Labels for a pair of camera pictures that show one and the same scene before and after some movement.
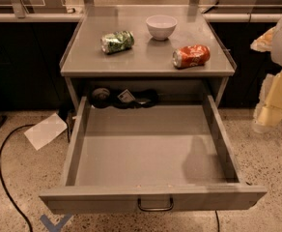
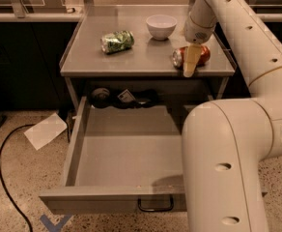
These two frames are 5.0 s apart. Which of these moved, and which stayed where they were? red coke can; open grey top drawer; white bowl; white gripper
Moved: white gripper
Stayed: open grey top drawer; red coke can; white bowl
